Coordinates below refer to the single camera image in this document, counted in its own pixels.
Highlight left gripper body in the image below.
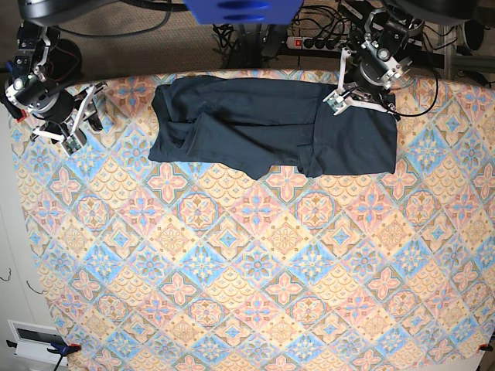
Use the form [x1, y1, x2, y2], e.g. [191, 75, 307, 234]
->
[331, 40, 411, 112]

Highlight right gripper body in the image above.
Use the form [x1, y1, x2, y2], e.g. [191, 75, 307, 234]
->
[6, 75, 107, 143]

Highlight dark blue t-shirt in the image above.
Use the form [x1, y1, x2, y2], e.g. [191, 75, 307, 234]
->
[148, 76, 398, 179]

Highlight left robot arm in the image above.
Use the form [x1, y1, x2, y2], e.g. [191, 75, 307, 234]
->
[323, 1, 434, 119]

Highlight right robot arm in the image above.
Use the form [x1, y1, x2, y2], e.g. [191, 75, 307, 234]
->
[1, 21, 106, 155]

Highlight black round stand base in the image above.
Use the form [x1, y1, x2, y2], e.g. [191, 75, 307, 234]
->
[48, 39, 82, 83]

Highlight white power strip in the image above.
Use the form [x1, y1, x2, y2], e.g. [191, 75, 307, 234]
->
[285, 36, 347, 53]

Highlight black speaker upper right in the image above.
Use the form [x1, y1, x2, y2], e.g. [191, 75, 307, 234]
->
[462, 19, 485, 51]

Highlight patterned tablecloth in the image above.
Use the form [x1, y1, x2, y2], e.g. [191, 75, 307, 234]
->
[9, 75, 494, 370]

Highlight blue orange clamp lower left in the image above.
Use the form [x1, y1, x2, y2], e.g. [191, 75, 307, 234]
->
[6, 340, 81, 370]

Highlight orange clamp lower right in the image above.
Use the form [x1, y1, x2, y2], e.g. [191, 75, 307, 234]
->
[478, 344, 494, 352]

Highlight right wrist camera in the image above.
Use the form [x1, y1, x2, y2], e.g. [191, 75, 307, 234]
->
[61, 133, 87, 156]

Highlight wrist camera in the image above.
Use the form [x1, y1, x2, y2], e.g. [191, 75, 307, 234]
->
[61, 133, 87, 156]
[323, 90, 349, 116]

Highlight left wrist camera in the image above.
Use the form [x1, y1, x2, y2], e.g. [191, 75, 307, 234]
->
[323, 90, 349, 116]

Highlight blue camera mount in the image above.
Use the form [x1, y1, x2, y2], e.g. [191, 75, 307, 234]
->
[184, 0, 303, 26]

